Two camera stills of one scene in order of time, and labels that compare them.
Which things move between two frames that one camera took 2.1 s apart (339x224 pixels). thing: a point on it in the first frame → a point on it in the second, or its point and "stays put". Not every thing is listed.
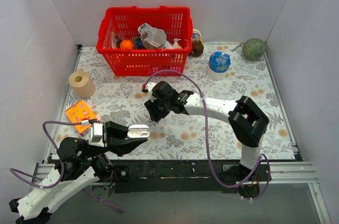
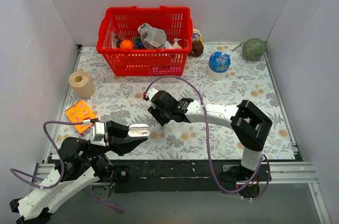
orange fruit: (126, 44) stays put
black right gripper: (154, 108) → (157, 114)
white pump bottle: (176, 45) stays put
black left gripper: (107, 137) stays put
